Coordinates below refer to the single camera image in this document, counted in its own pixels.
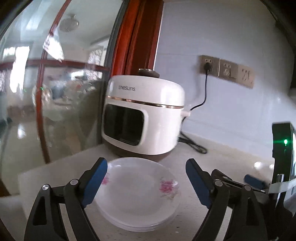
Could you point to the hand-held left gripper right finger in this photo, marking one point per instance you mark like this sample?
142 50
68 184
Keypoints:
198 185

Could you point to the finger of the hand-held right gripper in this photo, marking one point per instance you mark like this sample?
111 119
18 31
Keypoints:
254 182
222 175

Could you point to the red wooden door frame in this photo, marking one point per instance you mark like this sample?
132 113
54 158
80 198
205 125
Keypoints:
138 34

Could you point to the white rice cooker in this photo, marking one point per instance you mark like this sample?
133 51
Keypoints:
150 104

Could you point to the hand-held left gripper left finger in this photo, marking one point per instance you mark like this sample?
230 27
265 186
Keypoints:
96 183

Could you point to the glass door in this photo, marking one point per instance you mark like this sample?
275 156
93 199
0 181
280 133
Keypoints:
69 115

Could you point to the ceiling lamp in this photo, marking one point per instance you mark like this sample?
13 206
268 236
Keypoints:
69 23

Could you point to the large white floral plate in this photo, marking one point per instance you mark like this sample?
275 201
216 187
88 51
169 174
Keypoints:
136 190

